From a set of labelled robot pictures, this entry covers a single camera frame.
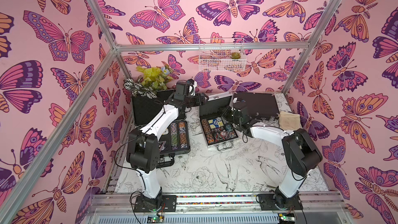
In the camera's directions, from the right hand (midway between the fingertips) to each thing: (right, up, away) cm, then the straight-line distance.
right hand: (220, 107), depth 91 cm
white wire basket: (-3, +34, +9) cm, 35 cm away
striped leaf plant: (-49, +11, +1) cm, 50 cm away
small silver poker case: (0, -15, +7) cm, 17 cm away
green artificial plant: (-39, +20, +9) cm, 44 cm away
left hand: (-8, +5, -3) cm, 10 cm away
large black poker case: (-27, -18, -1) cm, 32 cm away
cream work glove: (+48, -10, +13) cm, 51 cm away
